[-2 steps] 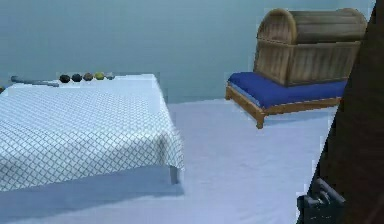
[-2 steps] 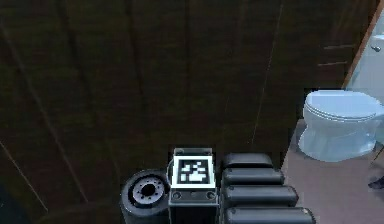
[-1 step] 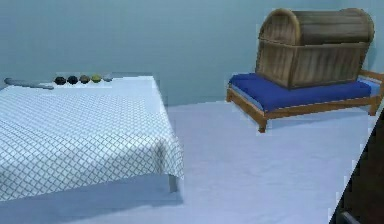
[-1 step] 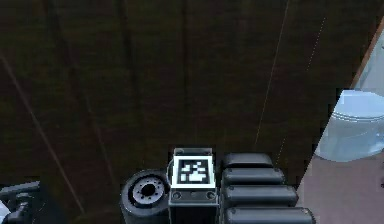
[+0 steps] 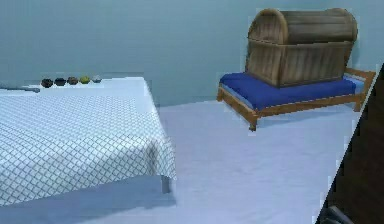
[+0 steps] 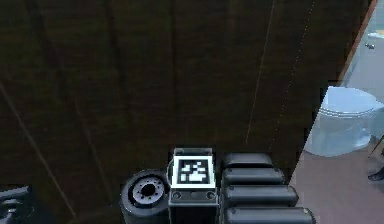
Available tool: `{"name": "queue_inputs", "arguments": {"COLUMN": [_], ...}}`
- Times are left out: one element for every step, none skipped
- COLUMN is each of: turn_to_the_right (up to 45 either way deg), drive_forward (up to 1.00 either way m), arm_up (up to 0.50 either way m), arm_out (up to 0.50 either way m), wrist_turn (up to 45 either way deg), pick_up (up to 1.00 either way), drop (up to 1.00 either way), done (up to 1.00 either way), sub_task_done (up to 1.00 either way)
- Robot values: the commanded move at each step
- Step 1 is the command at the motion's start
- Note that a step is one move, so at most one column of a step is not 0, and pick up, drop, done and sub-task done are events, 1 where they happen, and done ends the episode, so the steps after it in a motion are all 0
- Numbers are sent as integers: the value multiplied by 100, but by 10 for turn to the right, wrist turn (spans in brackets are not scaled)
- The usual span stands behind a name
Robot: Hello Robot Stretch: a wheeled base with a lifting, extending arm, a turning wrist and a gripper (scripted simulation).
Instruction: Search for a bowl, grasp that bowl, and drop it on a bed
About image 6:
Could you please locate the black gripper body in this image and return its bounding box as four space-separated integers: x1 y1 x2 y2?
119 168 172 224

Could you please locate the dark brown wooden door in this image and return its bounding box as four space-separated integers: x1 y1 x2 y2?
0 0 379 224

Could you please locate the grey metal object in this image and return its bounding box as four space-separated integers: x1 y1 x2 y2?
0 185 34 224

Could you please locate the white toilet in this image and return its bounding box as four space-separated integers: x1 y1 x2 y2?
304 85 384 158

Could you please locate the black thin stand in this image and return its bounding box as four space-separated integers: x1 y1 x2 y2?
367 134 384 182

